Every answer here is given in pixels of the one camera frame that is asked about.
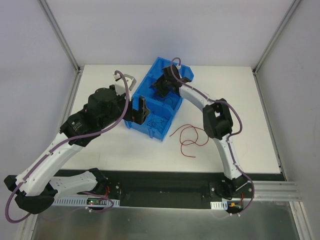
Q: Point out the blue plastic compartment bin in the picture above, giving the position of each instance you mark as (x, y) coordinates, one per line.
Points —
(162, 109)

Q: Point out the left white cable duct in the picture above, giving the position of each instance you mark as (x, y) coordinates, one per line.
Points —
(84, 201)

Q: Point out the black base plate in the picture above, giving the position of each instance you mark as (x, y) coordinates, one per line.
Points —
(173, 190)

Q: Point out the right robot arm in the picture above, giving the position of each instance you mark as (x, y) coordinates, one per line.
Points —
(220, 123)

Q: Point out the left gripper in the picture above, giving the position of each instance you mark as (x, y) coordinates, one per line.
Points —
(135, 109)

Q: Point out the white cable duct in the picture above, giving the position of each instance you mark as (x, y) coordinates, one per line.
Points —
(84, 201)
(219, 205)

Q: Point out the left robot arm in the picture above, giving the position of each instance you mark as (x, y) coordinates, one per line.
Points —
(36, 189)

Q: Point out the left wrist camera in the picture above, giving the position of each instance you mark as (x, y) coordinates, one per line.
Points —
(120, 82)

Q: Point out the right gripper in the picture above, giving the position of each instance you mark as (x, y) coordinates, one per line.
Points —
(167, 80)

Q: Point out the right white cable duct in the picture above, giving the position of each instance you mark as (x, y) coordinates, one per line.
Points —
(219, 205)

